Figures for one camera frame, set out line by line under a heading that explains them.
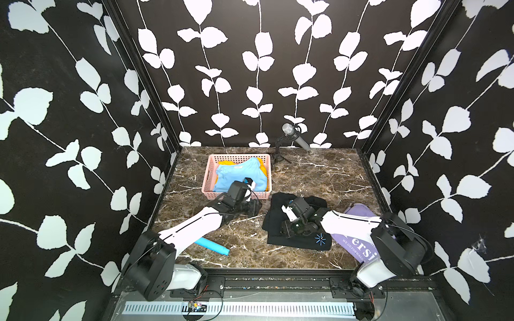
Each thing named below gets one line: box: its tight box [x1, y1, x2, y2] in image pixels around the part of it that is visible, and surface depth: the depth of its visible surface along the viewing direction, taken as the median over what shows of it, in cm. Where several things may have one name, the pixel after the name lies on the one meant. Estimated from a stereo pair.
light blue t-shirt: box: [212, 157, 268, 192], surface depth 106 cm
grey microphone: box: [281, 123, 311, 152], surface depth 96 cm
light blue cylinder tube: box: [194, 236, 231, 257], surface depth 85 cm
